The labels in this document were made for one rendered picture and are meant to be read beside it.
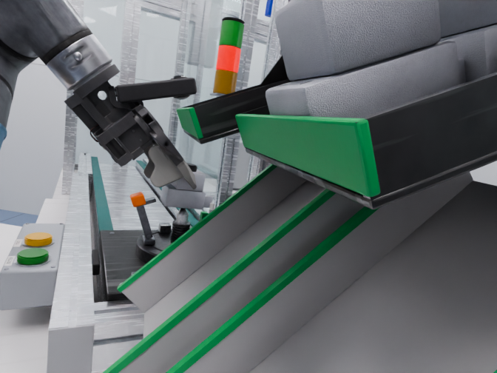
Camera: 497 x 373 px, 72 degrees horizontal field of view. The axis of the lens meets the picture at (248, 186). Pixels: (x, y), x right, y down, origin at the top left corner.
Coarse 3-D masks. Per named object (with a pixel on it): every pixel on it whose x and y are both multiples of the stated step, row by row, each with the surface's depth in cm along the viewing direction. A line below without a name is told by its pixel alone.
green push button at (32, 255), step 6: (18, 252) 50; (24, 252) 50; (30, 252) 50; (36, 252) 51; (42, 252) 51; (48, 252) 52; (18, 258) 49; (24, 258) 49; (30, 258) 49; (36, 258) 49; (42, 258) 50
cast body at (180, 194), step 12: (192, 168) 55; (180, 180) 54; (204, 180) 56; (168, 192) 53; (180, 192) 54; (192, 192) 55; (204, 192) 56; (168, 204) 54; (180, 204) 55; (192, 204) 56; (204, 204) 58
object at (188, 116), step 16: (272, 80) 35; (288, 80) 23; (224, 96) 34; (240, 96) 22; (256, 96) 22; (192, 112) 21; (208, 112) 22; (224, 112) 22; (240, 112) 22; (192, 128) 23; (208, 128) 22; (224, 128) 22
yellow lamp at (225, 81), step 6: (216, 72) 74; (222, 72) 72; (228, 72) 72; (234, 72) 73; (216, 78) 73; (222, 78) 73; (228, 78) 73; (234, 78) 74; (216, 84) 74; (222, 84) 73; (228, 84) 73; (234, 84) 74; (216, 90) 74; (222, 90) 73; (228, 90) 73; (234, 90) 74
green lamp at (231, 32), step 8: (224, 24) 71; (232, 24) 71; (240, 24) 71; (224, 32) 71; (232, 32) 71; (240, 32) 72; (224, 40) 71; (232, 40) 71; (240, 40) 72; (240, 48) 73
